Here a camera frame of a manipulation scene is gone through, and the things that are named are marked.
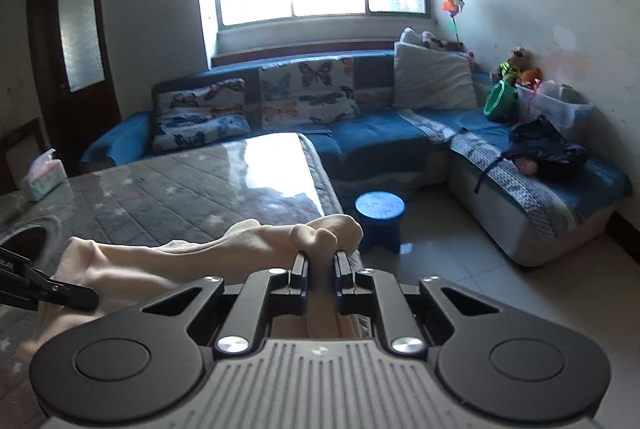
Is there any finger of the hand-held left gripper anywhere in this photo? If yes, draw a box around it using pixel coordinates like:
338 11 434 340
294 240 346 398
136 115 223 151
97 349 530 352
0 248 99 313

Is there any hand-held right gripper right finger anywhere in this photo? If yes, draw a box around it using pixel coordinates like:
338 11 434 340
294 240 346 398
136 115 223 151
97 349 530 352
333 250 502 356

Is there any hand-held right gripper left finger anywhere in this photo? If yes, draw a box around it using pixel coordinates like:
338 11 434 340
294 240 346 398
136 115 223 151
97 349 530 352
142 250 309 356

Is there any beige garment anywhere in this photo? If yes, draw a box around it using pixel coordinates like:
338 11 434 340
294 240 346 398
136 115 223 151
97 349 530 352
17 214 373 360

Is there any blue round stool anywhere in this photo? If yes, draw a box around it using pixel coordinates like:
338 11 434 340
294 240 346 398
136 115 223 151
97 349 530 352
354 191 407 255

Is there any white tissue box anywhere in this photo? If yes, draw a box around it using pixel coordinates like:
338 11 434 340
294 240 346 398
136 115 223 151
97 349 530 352
21 149 69 202

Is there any blue corner sofa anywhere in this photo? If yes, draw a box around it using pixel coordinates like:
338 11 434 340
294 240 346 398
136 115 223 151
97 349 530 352
80 51 634 268

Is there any dark door with frosted glass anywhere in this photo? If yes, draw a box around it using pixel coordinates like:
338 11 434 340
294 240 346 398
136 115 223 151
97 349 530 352
25 0 122 166

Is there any butterfly print cushion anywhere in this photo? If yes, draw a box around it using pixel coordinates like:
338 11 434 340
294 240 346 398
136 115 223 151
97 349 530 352
258 56 361 132
152 78 251 153

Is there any grey patterned sofa throw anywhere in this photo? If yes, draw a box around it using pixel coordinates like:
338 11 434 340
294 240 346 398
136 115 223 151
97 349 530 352
399 109 577 244

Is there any plain pale pillow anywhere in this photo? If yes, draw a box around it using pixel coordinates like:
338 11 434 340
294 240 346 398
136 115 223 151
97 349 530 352
392 41 479 111

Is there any green toy bucket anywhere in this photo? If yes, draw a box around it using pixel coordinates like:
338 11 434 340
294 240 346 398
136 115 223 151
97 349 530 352
481 79 519 123

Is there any black backpack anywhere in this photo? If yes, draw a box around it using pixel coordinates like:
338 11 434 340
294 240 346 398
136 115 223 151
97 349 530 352
474 116 591 195

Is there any brown plush toy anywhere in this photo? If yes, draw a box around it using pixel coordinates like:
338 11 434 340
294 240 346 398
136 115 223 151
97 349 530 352
496 47 544 88

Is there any clear plastic storage box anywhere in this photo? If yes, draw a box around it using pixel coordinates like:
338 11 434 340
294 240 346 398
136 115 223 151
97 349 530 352
516 81 596 130

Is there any colourful pinwheel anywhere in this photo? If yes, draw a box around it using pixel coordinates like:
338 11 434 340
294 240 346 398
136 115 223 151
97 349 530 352
441 0 469 46

